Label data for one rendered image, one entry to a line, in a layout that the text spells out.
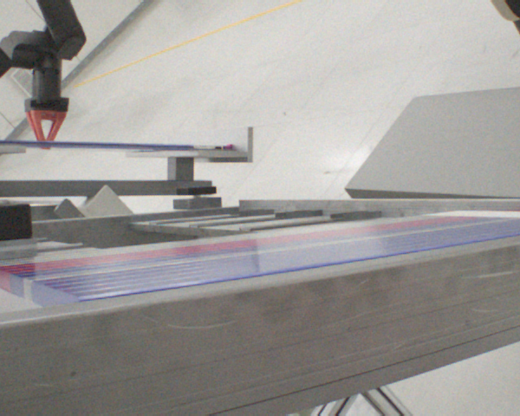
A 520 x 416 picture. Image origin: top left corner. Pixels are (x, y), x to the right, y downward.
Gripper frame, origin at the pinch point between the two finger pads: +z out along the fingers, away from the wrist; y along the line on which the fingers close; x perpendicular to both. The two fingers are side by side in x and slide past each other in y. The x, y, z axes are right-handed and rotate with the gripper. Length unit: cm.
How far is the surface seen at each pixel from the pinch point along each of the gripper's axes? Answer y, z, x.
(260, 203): 47, 9, 19
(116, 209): 13.8, 11.7, 9.9
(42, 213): -35.0, 15.8, 9.5
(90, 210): 13.7, 11.8, 4.8
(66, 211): -30.8, 15.0, 14.2
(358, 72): -105, -41, 170
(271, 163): -114, 1, 130
